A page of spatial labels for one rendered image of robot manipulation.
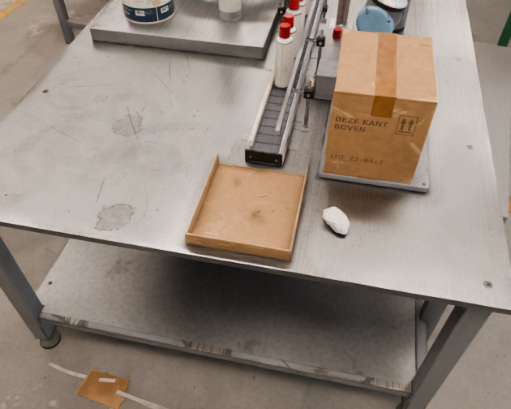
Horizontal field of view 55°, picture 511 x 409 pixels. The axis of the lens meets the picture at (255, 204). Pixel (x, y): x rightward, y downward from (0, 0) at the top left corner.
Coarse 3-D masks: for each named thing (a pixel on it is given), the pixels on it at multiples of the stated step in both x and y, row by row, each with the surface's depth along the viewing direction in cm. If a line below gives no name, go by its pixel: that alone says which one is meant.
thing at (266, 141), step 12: (312, 24) 187; (300, 60) 170; (276, 96) 156; (276, 108) 151; (288, 108) 151; (264, 120) 147; (276, 120) 147; (264, 132) 143; (264, 144) 140; (276, 144) 140
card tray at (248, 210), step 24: (216, 168) 139; (240, 168) 140; (216, 192) 133; (240, 192) 133; (264, 192) 133; (288, 192) 133; (192, 216) 123; (216, 216) 128; (240, 216) 128; (264, 216) 128; (288, 216) 128; (192, 240) 120; (216, 240) 118; (240, 240) 122; (264, 240) 122; (288, 240) 122
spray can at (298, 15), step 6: (294, 0) 156; (294, 6) 157; (288, 12) 159; (294, 12) 158; (300, 12) 159; (294, 18) 159; (300, 18) 160; (294, 24) 161; (300, 24) 162; (294, 54) 169
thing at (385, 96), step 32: (352, 32) 135; (384, 32) 134; (352, 64) 124; (384, 64) 124; (416, 64) 124; (352, 96) 116; (384, 96) 115; (416, 96) 115; (352, 128) 123; (384, 128) 121; (416, 128) 119; (352, 160) 131; (384, 160) 129; (416, 160) 127
